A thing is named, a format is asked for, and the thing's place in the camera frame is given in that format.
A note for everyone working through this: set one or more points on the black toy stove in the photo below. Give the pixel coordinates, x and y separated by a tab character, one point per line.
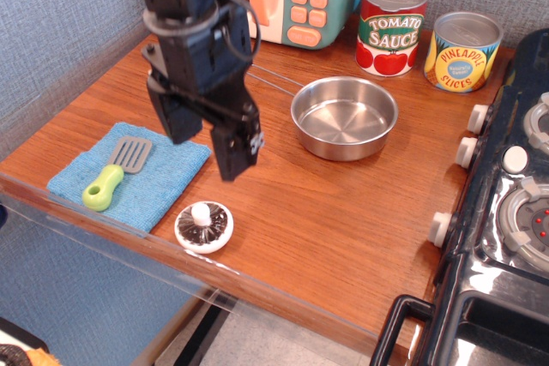
491	286

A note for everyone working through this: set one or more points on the pineapple slices can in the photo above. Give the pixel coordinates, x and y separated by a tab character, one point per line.
462	50

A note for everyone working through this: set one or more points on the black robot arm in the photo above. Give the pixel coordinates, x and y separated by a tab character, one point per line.
192	10

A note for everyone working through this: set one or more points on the small steel frying pan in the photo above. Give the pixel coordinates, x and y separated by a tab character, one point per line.
341	118

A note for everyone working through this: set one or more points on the white stove knob lower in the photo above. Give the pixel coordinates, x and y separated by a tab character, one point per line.
439	228

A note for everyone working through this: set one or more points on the white toy mushroom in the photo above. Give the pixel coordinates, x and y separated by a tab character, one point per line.
204	227

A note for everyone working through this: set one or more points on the white stove knob middle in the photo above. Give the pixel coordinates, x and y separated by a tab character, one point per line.
465	151

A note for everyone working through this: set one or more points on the tomato sauce can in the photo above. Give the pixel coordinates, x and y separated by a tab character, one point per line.
388	35

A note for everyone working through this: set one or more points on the white stove knob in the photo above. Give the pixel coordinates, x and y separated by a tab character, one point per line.
439	228
477	118
465	151

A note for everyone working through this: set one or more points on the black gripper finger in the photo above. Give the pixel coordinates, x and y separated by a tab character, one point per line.
179	122
236	148

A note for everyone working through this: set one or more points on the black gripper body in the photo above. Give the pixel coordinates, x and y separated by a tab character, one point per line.
204	63

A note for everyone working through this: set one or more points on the green handled grey spatula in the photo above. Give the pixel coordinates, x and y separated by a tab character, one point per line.
128	157

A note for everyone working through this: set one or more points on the white stove knob upper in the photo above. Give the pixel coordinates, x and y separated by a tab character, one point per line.
477	118

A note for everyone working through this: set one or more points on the clear acrylic table guard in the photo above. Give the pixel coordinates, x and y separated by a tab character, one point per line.
89	293

